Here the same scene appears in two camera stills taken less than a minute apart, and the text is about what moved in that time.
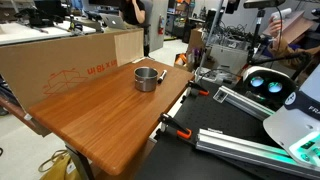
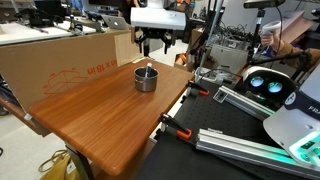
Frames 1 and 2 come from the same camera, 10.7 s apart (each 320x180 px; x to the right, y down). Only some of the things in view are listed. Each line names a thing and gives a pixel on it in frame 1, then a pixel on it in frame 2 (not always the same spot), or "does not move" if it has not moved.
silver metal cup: [145, 78] does not move
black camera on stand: [263, 4] does not move
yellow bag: [61, 166] does not move
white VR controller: [279, 15] → [273, 27]
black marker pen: [162, 76] → [148, 72]
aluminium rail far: [243, 102] does not move
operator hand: [274, 27] → [267, 40]
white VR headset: [267, 86] does not move
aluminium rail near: [217, 140] does not move
